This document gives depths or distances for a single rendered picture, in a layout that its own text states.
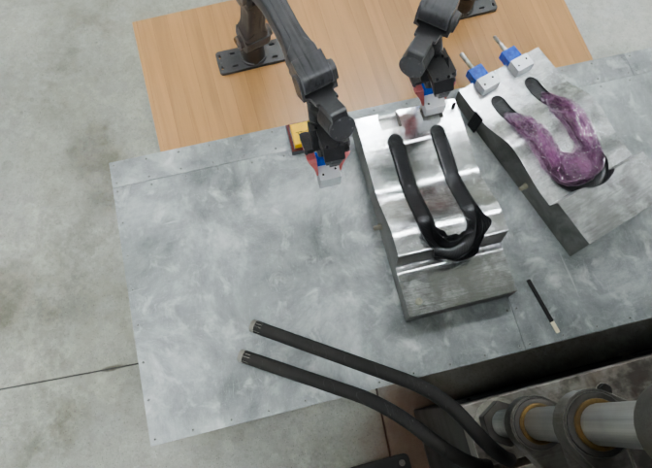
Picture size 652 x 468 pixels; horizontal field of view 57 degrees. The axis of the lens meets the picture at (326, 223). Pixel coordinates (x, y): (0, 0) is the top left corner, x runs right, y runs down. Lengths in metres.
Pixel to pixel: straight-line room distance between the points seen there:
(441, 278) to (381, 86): 0.56
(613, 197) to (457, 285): 0.42
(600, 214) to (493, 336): 0.38
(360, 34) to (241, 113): 0.40
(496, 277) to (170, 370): 0.78
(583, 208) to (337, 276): 0.60
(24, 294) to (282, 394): 1.34
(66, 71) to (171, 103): 1.20
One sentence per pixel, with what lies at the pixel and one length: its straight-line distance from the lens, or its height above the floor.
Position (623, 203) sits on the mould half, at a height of 0.91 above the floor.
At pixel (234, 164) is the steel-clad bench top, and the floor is 0.80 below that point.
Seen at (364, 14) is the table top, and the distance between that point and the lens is 1.80.
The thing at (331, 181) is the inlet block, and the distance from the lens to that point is 1.38.
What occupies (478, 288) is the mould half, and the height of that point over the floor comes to 0.86.
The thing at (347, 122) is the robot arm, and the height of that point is 1.16.
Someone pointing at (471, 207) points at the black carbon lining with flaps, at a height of 0.92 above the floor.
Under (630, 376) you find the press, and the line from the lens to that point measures 1.62.
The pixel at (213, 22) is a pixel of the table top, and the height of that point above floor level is 0.80.
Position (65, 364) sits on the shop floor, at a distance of 2.40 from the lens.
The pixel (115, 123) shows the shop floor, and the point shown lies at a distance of 2.63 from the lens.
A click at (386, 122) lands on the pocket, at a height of 0.86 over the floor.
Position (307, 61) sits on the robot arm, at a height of 1.21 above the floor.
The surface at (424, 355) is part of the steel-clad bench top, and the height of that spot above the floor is 0.80.
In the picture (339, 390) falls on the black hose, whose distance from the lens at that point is 1.35.
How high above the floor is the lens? 2.22
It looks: 72 degrees down
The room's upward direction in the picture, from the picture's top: 3 degrees clockwise
